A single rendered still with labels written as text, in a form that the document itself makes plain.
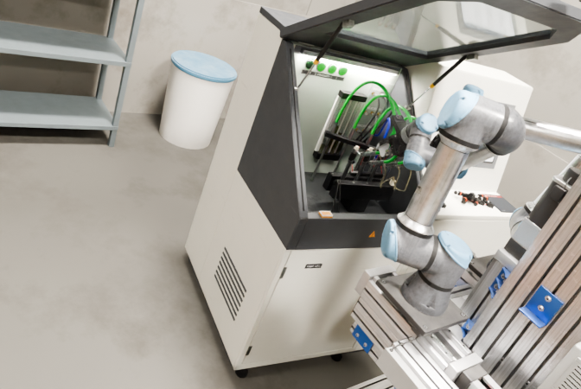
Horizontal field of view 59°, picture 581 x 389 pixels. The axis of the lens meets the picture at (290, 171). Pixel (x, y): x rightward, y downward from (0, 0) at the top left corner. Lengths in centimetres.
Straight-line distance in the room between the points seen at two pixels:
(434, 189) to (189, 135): 290
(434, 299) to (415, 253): 17
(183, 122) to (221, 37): 88
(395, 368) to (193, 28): 339
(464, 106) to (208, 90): 278
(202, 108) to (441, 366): 289
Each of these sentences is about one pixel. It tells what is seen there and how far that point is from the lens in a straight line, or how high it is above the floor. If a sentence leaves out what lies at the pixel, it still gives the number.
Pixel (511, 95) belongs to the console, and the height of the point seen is 149.
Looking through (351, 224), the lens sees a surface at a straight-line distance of 212.
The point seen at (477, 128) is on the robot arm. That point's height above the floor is 161.
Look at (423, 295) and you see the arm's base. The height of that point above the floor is 109.
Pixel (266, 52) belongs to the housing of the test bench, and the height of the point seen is 135.
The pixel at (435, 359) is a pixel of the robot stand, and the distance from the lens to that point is 165.
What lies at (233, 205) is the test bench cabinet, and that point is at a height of 64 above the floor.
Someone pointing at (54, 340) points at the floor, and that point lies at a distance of 257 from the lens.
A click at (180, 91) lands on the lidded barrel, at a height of 46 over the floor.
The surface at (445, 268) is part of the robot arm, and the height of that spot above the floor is 120.
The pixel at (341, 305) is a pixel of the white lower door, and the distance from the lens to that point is 250.
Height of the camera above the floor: 195
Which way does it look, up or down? 26 degrees down
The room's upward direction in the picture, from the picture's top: 22 degrees clockwise
